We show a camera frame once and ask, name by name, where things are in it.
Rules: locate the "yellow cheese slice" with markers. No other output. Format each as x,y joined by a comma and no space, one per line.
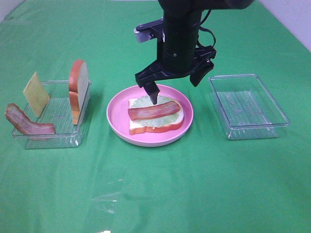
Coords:
36,95

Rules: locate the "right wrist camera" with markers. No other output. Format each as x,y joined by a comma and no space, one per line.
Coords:
149,31

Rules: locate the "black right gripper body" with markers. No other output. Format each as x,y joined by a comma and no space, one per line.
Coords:
173,65

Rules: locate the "green tablecloth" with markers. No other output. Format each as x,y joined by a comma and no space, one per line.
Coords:
202,183

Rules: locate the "tray bread slice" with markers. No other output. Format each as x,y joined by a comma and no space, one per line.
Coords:
78,84
156,130

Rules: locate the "clear right plastic tray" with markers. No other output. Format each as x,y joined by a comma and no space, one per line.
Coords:
246,108

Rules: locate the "clear left plastic tray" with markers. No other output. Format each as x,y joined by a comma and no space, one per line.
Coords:
58,112

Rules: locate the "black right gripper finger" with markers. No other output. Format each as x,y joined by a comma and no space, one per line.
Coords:
152,90
200,72

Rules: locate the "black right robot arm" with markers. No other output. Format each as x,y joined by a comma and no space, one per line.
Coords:
179,53

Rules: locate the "pink round plate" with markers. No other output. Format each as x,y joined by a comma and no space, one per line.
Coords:
118,118

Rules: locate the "tray bacon strip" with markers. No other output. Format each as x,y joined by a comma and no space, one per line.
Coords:
156,111
23,124

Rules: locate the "clear plastic tray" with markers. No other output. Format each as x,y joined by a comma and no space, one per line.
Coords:
246,108
58,112

